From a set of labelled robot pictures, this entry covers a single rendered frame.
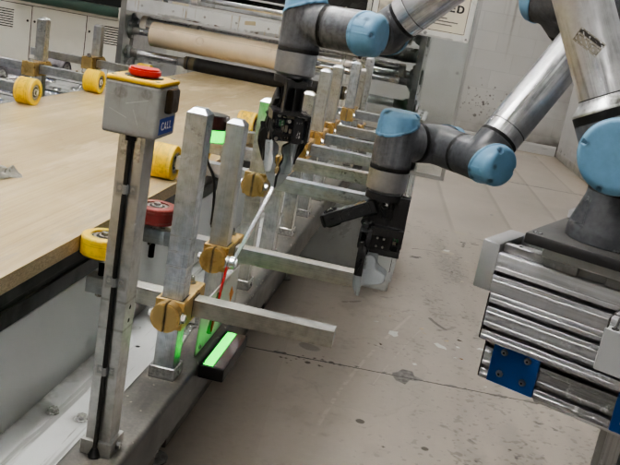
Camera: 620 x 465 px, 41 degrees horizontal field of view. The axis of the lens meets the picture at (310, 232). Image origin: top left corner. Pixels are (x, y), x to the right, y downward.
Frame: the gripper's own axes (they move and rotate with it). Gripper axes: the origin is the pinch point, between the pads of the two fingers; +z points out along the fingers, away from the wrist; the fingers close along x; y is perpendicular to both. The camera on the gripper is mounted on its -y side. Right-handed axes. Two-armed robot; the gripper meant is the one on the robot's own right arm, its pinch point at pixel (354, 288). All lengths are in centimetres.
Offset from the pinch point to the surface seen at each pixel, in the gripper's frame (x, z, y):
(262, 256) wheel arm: -1.5, -2.7, -18.7
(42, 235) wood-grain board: -31, -8, -50
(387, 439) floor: 99, 83, 14
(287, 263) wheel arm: -1.5, -2.5, -13.7
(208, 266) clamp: -8.5, -0.8, -27.5
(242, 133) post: -5.7, -26.5, -25.4
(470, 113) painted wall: 904, 50, 40
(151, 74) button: -56, -40, -25
